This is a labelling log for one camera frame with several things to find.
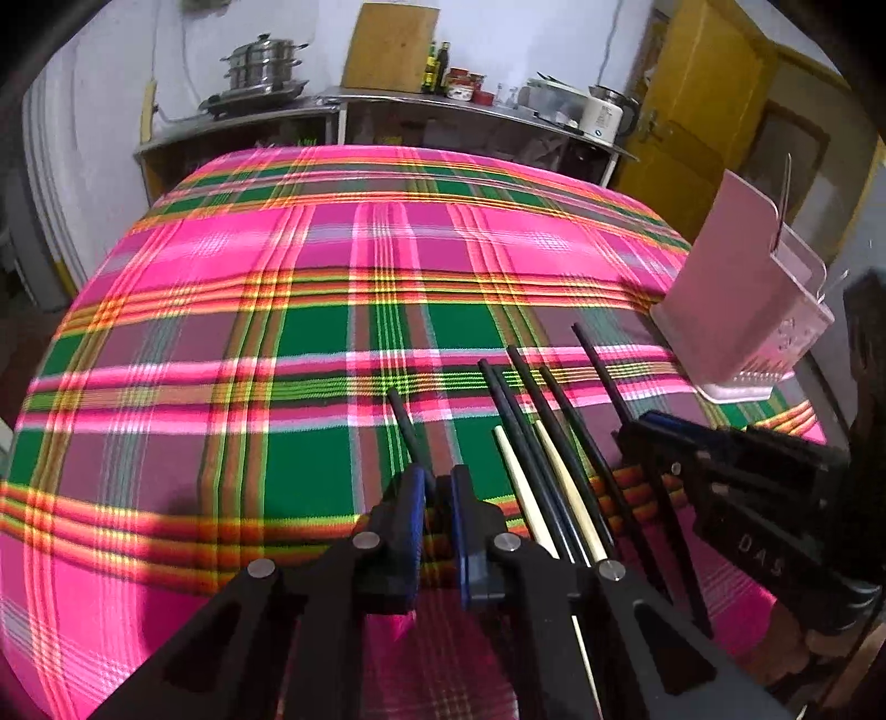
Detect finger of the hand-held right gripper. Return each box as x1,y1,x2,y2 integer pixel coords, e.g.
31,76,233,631
612,422,703,486
638,410,749,450

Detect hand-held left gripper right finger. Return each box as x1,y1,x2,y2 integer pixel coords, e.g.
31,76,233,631
451,466,790,720

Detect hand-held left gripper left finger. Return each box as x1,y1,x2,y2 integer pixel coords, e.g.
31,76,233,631
90,465,426,720

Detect black chopstick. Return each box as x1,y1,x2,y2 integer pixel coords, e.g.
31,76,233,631
493,383,591,563
571,322,715,639
479,358,577,563
388,389,436,480
507,344,619,558
538,366,671,602

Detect light wooden chopstick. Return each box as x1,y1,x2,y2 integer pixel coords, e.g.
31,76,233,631
533,419,611,563
492,426,600,702

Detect pink plastic utensil basket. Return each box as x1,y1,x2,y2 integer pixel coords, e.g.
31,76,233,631
649,168,837,405

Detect pink plaid tablecloth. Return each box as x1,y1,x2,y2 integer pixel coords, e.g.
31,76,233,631
0,144,828,720

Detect brown wooden door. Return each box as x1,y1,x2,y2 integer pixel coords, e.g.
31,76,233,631
740,42,886,278

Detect white electric kettle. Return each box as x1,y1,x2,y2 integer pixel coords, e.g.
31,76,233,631
578,84,642,146

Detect yellow wooden door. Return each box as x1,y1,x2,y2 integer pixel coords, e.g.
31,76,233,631
609,0,781,240

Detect metal kitchen counter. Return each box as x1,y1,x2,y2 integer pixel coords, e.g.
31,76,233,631
133,86,641,203

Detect red lidded jars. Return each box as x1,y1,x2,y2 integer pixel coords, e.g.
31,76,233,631
445,67,487,102

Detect induction cooker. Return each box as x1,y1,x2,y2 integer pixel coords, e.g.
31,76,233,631
199,78,311,120

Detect wooden cutting board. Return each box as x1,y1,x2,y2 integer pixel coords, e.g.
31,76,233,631
341,2,442,91

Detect stainless steel steamer pot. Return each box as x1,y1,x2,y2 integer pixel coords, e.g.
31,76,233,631
221,33,310,91

